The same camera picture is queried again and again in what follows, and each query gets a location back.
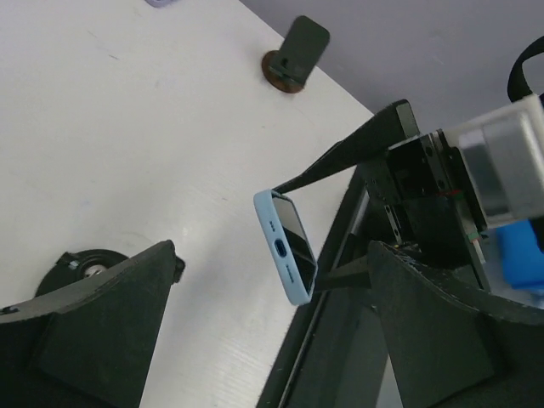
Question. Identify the black phone stand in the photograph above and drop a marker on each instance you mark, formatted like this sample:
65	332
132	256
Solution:
72	267

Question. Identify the black stand on brown disc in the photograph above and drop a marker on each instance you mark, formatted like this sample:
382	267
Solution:
288	68

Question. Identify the black phone lavender case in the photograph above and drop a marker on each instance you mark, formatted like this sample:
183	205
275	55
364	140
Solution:
158	4

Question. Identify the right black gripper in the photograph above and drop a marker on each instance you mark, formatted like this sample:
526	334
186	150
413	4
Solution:
429	204

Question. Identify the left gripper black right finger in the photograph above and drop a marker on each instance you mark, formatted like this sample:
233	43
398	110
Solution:
452	344

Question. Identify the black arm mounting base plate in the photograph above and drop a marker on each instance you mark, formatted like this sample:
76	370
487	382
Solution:
334	353

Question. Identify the black phone blue case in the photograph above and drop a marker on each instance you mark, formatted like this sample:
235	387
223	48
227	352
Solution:
288	244

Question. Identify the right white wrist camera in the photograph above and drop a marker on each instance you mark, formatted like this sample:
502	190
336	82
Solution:
502	152

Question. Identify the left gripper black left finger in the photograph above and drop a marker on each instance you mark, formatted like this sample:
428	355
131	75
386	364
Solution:
90	343

